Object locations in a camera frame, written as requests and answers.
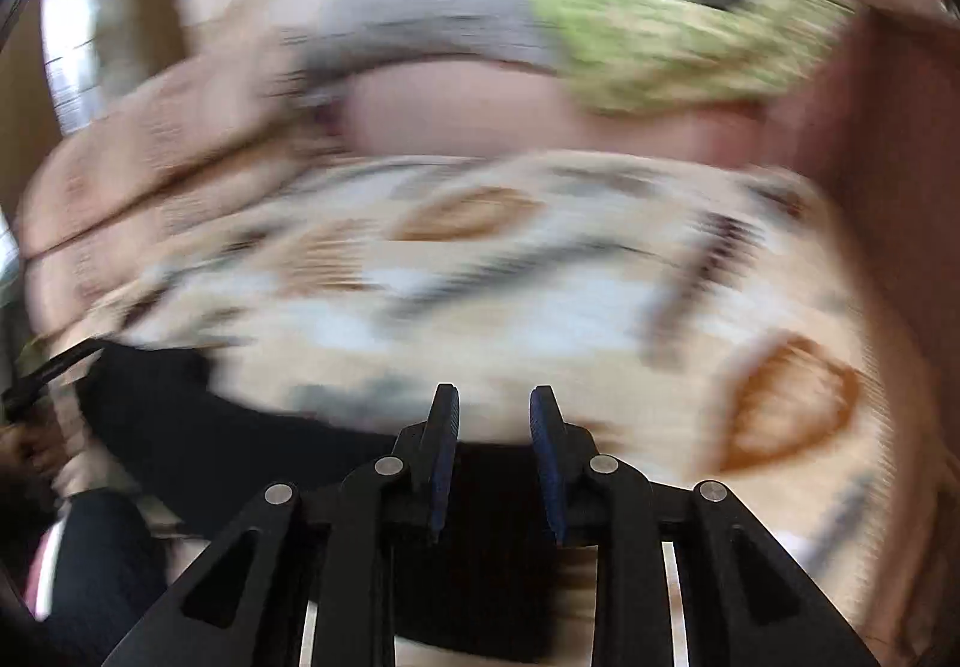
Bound leaf print blanket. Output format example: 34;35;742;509
22;149;905;667

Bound green patterned quilt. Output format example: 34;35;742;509
512;0;865;117

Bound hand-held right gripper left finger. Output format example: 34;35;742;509
101;382;461;667

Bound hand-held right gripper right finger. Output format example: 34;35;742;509
529;383;882;667

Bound striped folded quilt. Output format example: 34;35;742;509
15;47;353;338

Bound black pants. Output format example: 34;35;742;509
77;344;575;665

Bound grey quilted blanket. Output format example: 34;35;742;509
283;0;572;107

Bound pink sofa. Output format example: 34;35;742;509
330;0;960;660

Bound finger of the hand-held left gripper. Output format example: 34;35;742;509
4;343;104;422

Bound person's left forearm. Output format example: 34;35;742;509
45;487;170;645

